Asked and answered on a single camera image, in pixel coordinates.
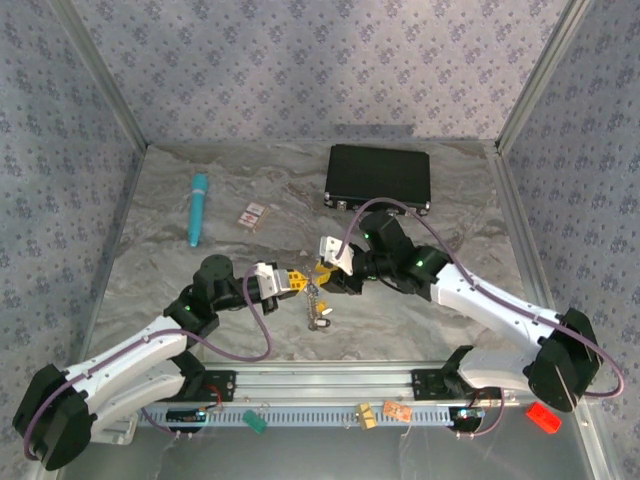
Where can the large metal keyring with keys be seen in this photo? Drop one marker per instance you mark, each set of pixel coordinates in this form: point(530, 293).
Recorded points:
point(312, 300)

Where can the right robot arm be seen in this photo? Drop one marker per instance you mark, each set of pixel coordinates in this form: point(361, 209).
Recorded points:
point(490, 305)

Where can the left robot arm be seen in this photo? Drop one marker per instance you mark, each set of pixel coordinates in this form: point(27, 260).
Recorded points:
point(125, 350)

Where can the key with yellow tag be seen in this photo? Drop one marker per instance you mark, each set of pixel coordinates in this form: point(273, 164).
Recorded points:
point(323, 304)

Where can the key with black tag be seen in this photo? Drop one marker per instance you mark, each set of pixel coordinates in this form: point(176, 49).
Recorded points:
point(321, 324)

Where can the teal plastic tube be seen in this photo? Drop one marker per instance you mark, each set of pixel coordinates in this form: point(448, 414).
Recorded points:
point(198, 210)

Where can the small red white matchbox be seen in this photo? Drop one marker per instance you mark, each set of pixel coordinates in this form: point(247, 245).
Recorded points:
point(253, 216)

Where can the yellow key tag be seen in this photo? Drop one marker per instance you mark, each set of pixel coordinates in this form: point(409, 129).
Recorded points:
point(366, 416)

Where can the orange key tag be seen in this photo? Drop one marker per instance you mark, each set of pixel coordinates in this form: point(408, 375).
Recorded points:
point(398, 411)

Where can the left circuit board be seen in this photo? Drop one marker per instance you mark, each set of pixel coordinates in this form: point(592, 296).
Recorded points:
point(186, 415)

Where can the circuit board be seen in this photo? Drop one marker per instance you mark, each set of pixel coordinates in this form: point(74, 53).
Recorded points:
point(186, 415)
point(468, 413)

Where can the green key tag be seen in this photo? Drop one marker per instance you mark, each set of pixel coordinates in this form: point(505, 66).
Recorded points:
point(255, 422)

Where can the right circuit board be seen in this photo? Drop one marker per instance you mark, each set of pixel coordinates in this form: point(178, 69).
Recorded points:
point(468, 413)

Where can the red plastic block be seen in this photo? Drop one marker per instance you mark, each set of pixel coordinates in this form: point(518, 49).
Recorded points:
point(542, 419)

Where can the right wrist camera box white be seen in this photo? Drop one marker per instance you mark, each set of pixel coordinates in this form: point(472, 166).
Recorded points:
point(336, 252)

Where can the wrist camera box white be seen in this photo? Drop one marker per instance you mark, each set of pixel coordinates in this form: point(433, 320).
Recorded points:
point(336, 252)
point(270, 279)

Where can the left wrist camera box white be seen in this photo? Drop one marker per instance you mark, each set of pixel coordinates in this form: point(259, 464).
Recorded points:
point(270, 279)

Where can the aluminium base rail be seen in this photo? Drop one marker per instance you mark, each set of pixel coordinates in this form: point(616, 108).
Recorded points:
point(325, 380)

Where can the aluminium side rail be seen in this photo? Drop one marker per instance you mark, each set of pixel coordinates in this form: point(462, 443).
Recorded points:
point(126, 207)
point(512, 200)

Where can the aluminium frame post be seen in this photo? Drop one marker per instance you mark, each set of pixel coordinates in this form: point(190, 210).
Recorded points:
point(544, 70)
point(101, 70)

